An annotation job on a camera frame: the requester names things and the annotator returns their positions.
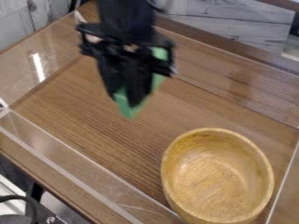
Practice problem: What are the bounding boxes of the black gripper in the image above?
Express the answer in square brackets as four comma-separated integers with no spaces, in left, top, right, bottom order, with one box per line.
[75,22,175,107]

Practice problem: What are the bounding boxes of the green rectangular block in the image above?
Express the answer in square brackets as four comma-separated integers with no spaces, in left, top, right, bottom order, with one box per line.
[114,47,169,119]

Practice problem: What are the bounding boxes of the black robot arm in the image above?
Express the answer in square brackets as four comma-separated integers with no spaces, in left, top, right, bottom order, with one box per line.
[75,0,175,107]

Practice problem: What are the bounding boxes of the brown wooden bowl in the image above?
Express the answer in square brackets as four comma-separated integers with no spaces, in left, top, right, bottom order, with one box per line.
[161,128,275,224]

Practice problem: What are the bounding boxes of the black metal table leg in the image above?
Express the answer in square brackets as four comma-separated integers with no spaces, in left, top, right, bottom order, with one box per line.
[30,182,44,202]

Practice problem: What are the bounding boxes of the clear acrylic corner bracket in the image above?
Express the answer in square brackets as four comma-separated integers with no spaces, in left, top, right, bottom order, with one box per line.
[74,10,87,24]

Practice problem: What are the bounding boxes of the clear acrylic tray wall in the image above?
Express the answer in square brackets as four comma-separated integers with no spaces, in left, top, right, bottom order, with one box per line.
[0,99,185,224]

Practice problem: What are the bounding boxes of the black cable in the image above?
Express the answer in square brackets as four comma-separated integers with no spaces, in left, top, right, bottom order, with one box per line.
[0,194,43,224]

